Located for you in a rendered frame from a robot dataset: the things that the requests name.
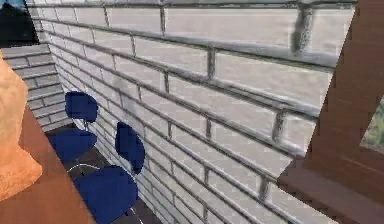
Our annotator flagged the brown framed window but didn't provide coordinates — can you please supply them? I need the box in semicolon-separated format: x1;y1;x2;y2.
276;0;384;224

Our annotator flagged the brown wooden table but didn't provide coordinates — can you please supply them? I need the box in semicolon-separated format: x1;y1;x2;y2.
0;103;97;224

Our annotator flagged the dark window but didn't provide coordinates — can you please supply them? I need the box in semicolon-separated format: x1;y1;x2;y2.
0;0;40;49

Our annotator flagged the blue swivel chair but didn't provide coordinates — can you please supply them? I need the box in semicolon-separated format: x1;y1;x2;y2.
47;91;100;175
73;121;146;224

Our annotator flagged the orange rough lump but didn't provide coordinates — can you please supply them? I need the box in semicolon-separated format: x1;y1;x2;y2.
0;52;44;202

